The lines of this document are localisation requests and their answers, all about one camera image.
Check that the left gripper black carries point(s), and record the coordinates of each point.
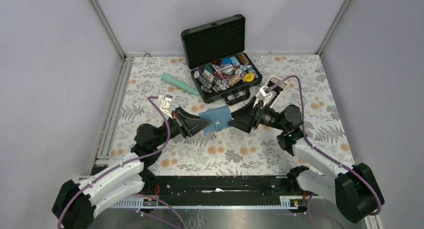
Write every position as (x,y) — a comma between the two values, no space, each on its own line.
(193,123)

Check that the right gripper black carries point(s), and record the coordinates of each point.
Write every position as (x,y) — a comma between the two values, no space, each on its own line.
(248,116)

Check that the blue leather card holder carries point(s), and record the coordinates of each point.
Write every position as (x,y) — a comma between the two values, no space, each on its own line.
(219,117)

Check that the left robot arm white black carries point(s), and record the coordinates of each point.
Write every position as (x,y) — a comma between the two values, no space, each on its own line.
(78,203)

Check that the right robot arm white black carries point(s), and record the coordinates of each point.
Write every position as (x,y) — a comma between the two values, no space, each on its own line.
(353,188)

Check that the white plastic card tray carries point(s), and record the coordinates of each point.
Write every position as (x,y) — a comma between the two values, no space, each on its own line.
(280,89)

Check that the yellow round chip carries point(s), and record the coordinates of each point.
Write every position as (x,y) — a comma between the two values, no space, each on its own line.
(249,77)

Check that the mint green cylindrical device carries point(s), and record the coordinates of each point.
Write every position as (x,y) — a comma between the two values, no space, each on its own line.
(177,83)

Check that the black poker chip case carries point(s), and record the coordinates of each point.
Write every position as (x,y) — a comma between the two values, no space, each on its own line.
(215,54)

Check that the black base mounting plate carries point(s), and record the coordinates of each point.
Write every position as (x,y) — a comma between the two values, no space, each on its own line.
(219,189)

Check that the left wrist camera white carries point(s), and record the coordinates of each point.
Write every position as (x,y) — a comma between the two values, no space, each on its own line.
(165,104)

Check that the slotted cable duct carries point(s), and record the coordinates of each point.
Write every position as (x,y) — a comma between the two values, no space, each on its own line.
(280,203)

